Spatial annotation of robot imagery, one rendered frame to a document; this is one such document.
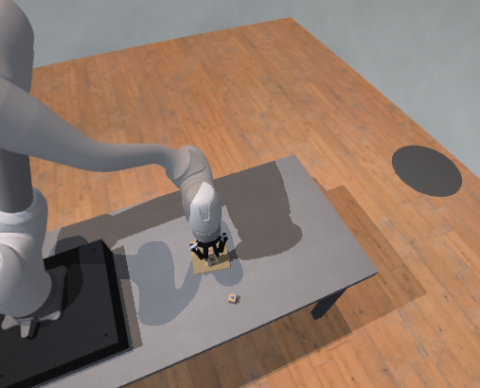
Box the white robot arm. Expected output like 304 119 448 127
0 0 222 339

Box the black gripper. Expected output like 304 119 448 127
189 233 228 267

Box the peach flat mat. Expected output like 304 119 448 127
191 243 231 274

